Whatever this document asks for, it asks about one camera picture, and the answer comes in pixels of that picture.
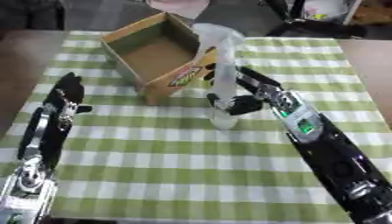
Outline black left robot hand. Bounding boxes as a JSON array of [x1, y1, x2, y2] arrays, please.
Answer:
[[17, 72, 95, 172]]

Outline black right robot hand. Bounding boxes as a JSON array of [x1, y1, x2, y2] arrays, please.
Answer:
[[202, 61, 285, 116]]

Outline translucent white plastic bottle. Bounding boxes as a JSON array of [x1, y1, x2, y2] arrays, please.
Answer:
[[191, 23, 247, 131]]

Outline tan cardboard box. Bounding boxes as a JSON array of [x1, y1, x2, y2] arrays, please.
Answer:
[[98, 11, 220, 106]]

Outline black chair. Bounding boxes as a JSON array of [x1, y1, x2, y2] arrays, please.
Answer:
[[260, 0, 369, 39]]

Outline person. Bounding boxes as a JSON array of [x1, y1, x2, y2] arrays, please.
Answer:
[[143, 0, 212, 20]]

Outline white bag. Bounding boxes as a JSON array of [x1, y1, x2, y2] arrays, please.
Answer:
[[301, 0, 361, 24]]

